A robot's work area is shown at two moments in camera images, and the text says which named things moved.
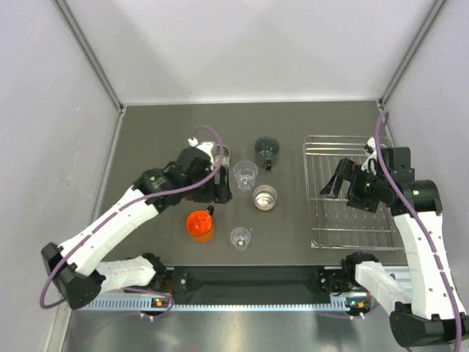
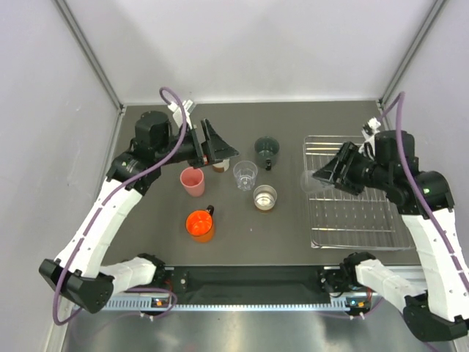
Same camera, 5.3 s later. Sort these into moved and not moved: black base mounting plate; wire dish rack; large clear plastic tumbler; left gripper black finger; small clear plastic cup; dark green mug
Moved: small clear plastic cup; left gripper black finger
Not moved: black base mounting plate; dark green mug; wire dish rack; large clear plastic tumbler
